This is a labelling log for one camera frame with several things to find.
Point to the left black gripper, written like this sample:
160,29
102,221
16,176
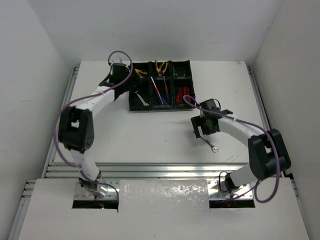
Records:
133,81

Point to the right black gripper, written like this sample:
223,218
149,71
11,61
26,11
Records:
197,121

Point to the yellow utility knife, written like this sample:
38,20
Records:
141,73

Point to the silver wrench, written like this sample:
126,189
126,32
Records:
213,147
144,103

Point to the red utility knife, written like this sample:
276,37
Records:
179,97
186,92

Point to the yellow pliers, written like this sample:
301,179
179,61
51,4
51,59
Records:
158,68
163,68

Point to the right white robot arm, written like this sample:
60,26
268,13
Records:
242,131

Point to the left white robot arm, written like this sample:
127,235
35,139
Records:
76,123

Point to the black six-compartment organizer tray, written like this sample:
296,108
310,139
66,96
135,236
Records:
147,91

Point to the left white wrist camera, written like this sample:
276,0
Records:
116,60

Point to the aluminium front rail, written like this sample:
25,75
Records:
114,172

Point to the left aluminium side rail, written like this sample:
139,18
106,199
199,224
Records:
66,98

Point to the aluminium side rail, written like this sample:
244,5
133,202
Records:
262,112
66,98

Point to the right aluminium side rail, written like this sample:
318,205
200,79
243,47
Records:
262,112

